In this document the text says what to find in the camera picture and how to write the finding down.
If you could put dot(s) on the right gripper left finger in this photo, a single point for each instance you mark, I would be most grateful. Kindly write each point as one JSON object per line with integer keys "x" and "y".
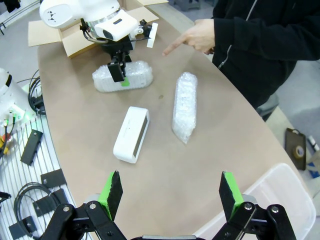
{"x": 107, "y": 200}

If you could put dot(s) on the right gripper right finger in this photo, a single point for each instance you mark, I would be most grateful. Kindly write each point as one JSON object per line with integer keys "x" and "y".
{"x": 232, "y": 197}

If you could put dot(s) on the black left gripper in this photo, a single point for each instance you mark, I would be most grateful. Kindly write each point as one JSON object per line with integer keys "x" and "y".
{"x": 117, "y": 48}

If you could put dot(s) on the short bubble-wrapped clock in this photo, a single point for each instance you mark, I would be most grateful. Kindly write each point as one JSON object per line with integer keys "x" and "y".
{"x": 140, "y": 75}

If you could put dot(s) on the long bubble-wrapped clock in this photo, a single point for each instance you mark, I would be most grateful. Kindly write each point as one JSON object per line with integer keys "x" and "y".
{"x": 185, "y": 107}

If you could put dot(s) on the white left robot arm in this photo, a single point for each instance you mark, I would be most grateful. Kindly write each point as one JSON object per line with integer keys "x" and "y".
{"x": 75, "y": 12}

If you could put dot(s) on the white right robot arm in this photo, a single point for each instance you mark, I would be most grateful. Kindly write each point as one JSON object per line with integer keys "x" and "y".
{"x": 10, "y": 100}

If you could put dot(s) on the white unwrapped clock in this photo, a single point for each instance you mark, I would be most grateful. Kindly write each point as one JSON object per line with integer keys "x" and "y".
{"x": 127, "y": 132}

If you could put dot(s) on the person's right hand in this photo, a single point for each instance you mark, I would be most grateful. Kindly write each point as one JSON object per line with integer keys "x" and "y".
{"x": 200, "y": 35}

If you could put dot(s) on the clear plastic container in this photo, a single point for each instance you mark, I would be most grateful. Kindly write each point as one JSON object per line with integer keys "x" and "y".
{"x": 282, "y": 200}

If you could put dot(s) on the brown cardboard box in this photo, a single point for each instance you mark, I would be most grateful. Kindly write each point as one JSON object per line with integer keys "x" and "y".
{"x": 72, "y": 47}

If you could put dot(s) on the white slotted mounting plate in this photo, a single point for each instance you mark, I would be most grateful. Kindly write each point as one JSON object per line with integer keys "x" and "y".
{"x": 15, "y": 170}

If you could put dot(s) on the red yellow emergency stop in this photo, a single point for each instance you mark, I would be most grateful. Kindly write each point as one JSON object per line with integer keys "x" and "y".
{"x": 3, "y": 142}

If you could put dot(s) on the person in black jacket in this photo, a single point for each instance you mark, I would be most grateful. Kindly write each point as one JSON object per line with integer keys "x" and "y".
{"x": 262, "y": 50}

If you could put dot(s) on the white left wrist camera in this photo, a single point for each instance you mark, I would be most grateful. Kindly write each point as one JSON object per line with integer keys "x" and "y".
{"x": 152, "y": 35}

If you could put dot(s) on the long black bracket plate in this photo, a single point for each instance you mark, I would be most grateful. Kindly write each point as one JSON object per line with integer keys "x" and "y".
{"x": 31, "y": 147}

